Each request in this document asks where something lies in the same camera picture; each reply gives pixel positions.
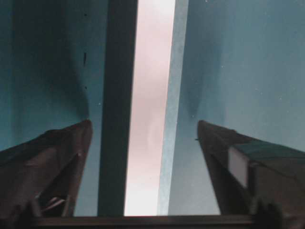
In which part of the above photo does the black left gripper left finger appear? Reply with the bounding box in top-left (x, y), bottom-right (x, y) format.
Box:
top-left (0, 120), bottom-right (92, 229)

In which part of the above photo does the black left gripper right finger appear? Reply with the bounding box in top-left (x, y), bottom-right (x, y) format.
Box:
top-left (197, 120), bottom-right (305, 229)

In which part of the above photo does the white wooden board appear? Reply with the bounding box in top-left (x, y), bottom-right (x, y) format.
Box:
top-left (124, 0), bottom-right (175, 216)

